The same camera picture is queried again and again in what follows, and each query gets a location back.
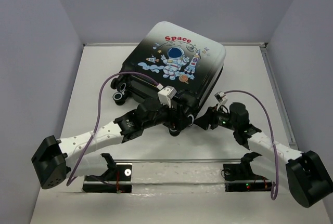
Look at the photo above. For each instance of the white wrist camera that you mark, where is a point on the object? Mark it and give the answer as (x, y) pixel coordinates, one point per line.
(221, 98)
(166, 94)

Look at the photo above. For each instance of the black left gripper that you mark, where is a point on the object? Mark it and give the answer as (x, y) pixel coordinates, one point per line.
(177, 121)

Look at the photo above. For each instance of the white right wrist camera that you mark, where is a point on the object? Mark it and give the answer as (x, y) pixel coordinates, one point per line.
(221, 98)

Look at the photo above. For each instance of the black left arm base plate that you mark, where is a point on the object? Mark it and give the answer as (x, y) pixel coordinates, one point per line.
(115, 179)

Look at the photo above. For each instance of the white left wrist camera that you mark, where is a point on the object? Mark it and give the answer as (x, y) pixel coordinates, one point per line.
(166, 94)

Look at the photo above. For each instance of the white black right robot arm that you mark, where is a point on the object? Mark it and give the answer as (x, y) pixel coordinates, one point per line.
(302, 173)

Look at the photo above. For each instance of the black hard-shell suitcase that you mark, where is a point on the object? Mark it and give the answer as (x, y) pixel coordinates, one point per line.
(171, 56)

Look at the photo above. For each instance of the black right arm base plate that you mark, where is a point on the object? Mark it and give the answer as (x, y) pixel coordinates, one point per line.
(239, 177)

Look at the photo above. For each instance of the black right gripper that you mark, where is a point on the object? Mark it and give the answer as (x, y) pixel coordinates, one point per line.
(208, 117)

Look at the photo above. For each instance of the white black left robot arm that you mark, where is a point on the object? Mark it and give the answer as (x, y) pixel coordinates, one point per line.
(57, 160)

